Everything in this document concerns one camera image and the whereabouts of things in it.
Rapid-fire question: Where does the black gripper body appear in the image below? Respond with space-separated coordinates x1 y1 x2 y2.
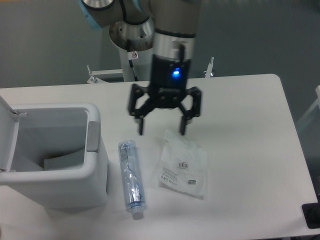
148 54 192 109

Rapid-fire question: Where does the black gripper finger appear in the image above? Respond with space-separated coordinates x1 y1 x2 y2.
178 86 202 136
127 83 156 136

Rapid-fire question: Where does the white plastic trash can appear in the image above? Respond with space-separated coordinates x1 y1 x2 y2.
0 103 109 209

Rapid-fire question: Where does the white trash can lid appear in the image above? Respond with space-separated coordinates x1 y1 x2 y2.
0 97 21 173

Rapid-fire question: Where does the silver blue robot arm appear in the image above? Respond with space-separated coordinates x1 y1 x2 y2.
79 0 202 135

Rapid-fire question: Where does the white plastic packaging bag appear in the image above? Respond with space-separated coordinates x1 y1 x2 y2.
158 129 208 198

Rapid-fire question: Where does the clear plastic water bottle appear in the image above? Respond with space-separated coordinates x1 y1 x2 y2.
118 140 146 220

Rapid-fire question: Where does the black device at table edge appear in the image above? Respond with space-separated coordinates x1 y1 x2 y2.
302 202 320 229

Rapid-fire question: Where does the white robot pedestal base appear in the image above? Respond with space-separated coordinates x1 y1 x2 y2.
87 48 153 84

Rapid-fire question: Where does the black cable on pedestal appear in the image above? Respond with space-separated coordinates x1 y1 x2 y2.
126 39 139 82

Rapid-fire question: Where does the white frame at right edge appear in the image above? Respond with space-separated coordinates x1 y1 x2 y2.
296 85 320 133

